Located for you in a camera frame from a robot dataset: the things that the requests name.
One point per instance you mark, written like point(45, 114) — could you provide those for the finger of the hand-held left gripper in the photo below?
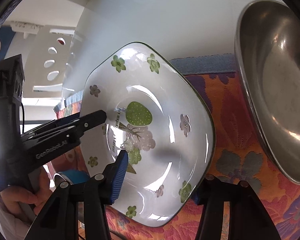
point(65, 119)
point(90, 121)

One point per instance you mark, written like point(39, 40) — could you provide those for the white square flower plate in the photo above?
point(165, 92)

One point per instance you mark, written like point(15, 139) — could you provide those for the person's left hand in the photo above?
point(20, 200)

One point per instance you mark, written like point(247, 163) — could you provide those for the orange floral quilted mat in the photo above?
point(230, 135)

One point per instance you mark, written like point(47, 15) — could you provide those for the large steel bowl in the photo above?
point(277, 80)

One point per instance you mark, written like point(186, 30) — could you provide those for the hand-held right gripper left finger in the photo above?
point(118, 177)

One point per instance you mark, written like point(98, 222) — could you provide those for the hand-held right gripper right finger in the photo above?
point(215, 192)

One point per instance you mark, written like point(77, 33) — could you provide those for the white chair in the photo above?
point(37, 55)

